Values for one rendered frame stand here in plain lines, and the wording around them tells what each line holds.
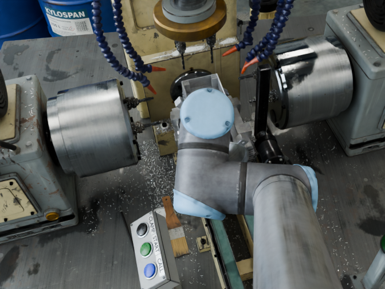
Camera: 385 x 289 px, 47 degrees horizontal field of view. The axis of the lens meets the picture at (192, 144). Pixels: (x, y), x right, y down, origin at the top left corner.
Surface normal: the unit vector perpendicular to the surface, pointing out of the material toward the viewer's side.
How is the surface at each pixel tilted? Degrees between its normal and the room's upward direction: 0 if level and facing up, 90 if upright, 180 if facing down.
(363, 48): 0
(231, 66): 90
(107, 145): 66
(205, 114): 25
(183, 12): 0
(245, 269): 0
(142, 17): 90
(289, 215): 39
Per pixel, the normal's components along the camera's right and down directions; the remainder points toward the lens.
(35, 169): 0.23, 0.74
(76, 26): -0.09, 0.77
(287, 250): -0.25, -0.95
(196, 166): -0.19, -0.19
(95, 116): 0.04, -0.21
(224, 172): -0.07, -0.58
